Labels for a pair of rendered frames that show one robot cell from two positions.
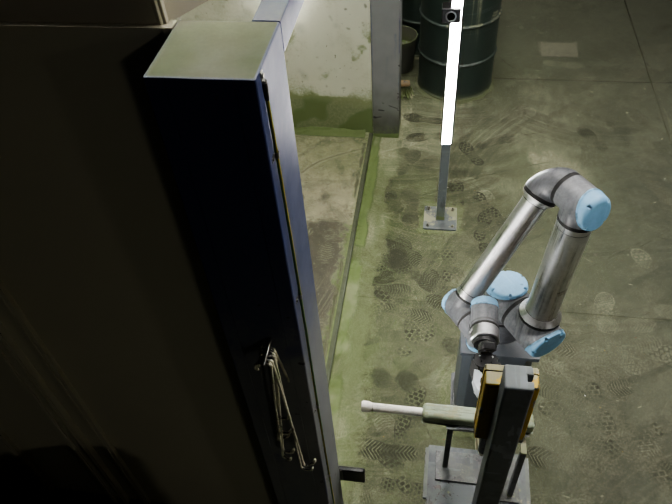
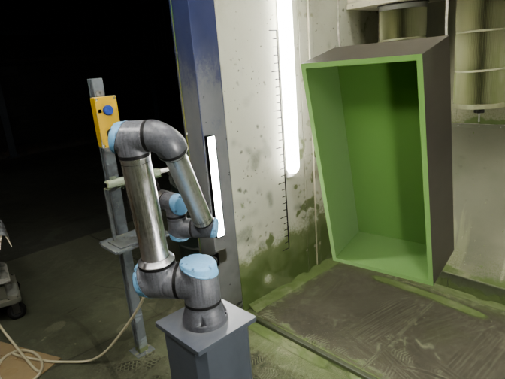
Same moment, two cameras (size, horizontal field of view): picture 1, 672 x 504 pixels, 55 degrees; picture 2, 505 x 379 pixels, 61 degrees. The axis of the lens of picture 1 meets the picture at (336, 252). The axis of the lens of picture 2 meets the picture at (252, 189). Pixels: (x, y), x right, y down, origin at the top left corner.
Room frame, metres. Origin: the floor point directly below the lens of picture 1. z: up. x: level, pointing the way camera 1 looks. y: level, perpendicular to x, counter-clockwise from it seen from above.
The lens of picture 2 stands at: (2.65, -1.79, 1.65)
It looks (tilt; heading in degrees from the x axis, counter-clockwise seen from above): 16 degrees down; 125
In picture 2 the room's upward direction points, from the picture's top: 5 degrees counter-clockwise
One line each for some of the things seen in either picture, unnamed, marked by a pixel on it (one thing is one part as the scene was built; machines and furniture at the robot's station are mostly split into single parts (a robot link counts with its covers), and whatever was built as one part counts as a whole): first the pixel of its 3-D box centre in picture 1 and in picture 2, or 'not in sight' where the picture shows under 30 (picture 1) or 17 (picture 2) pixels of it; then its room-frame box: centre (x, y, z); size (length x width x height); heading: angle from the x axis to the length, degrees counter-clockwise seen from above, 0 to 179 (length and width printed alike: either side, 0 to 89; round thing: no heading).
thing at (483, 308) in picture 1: (484, 316); (173, 203); (1.27, -0.47, 1.07); 0.12 x 0.09 x 0.10; 168
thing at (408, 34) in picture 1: (398, 51); not in sight; (4.58, -0.63, 0.14); 0.31 x 0.29 x 0.28; 168
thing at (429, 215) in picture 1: (440, 218); not in sight; (2.82, -0.66, 0.01); 0.20 x 0.20 x 0.01; 78
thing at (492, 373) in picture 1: (504, 405); (107, 121); (0.75, -0.36, 1.42); 0.12 x 0.06 x 0.26; 78
